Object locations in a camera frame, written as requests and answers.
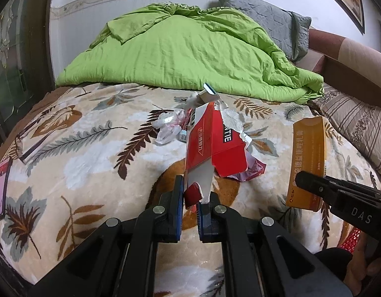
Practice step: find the leaf-printed beige blanket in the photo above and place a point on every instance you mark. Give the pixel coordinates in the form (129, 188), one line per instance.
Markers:
(94, 173)

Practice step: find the person's right hand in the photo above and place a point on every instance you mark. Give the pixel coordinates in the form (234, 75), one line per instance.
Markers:
(362, 261)

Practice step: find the dark wooden glass door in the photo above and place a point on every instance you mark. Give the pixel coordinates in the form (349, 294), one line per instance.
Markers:
(20, 68)

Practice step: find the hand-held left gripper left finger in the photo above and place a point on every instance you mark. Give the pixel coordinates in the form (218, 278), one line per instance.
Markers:
(178, 198)

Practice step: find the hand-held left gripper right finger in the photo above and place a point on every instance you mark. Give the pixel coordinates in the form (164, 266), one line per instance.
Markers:
(202, 222)

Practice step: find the grey quilted pillow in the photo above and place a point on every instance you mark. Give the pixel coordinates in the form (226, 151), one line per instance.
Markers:
(271, 18)

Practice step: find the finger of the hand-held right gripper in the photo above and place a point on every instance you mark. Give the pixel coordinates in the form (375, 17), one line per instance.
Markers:
(314, 184)

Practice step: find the red plastic basket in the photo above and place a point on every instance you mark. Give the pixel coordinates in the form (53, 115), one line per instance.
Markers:
(351, 238)

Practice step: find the magenta foil wrapper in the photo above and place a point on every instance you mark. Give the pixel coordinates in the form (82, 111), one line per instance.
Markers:
(255, 168)

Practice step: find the small white box blue end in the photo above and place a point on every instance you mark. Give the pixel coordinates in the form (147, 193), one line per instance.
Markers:
(208, 93)

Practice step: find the orange cardboard box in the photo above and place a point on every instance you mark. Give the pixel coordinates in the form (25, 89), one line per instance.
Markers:
(308, 148)

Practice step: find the brown striped pillow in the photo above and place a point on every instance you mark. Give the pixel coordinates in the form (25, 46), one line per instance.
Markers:
(354, 123)

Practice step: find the brown padded headboard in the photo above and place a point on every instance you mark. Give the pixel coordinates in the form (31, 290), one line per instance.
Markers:
(348, 52)

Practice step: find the torn red and white carton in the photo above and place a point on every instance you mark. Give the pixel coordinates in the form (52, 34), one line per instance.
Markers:
(227, 157)

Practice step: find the clear plastic bag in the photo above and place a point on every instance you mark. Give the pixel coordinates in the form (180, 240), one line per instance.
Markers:
(168, 126)

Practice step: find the green quilt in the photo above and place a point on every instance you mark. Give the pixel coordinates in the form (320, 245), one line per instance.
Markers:
(190, 52)

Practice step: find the smartphone with lit screen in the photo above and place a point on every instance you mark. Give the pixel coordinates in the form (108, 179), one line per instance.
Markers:
(0, 188)

